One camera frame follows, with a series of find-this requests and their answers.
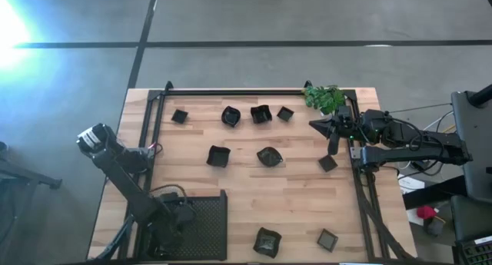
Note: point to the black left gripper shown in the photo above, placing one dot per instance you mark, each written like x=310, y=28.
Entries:
x=166, y=215

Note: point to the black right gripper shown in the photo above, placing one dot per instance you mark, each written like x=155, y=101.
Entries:
x=349, y=124

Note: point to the small square black plate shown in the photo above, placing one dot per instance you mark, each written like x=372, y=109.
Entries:
x=179, y=116
x=327, y=240
x=328, y=163
x=285, y=114

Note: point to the leaf shaped black plate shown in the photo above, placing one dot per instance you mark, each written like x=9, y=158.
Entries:
x=270, y=157

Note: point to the wavy square black plate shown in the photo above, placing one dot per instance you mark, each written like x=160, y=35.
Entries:
x=261, y=114
x=218, y=156

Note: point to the large wavy black plate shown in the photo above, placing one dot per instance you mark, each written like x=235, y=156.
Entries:
x=267, y=242

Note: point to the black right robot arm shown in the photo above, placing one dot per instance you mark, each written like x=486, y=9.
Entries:
x=415, y=151

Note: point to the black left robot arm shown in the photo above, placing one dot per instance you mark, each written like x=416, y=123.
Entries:
x=123, y=182

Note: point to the black perforated metal tray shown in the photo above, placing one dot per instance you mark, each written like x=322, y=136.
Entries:
x=209, y=226

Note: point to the green plant in white pot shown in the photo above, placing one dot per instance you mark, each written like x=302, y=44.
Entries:
x=324, y=99

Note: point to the white paper sheet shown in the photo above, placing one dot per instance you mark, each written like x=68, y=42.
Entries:
x=409, y=183

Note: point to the red round object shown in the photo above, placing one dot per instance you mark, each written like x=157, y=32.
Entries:
x=426, y=212

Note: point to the grey round object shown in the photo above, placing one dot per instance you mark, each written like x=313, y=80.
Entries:
x=434, y=227

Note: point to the dark equipment cart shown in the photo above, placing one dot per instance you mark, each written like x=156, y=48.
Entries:
x=474, y=142

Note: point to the black seat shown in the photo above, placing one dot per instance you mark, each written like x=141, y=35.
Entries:
x=471, y=219

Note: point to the black floor stand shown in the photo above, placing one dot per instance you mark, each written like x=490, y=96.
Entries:
x=23, y=174

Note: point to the dark plastic crate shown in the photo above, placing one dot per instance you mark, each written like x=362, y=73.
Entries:
x=474, y=253

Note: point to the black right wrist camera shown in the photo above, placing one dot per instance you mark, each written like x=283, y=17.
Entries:
x=322, y=127

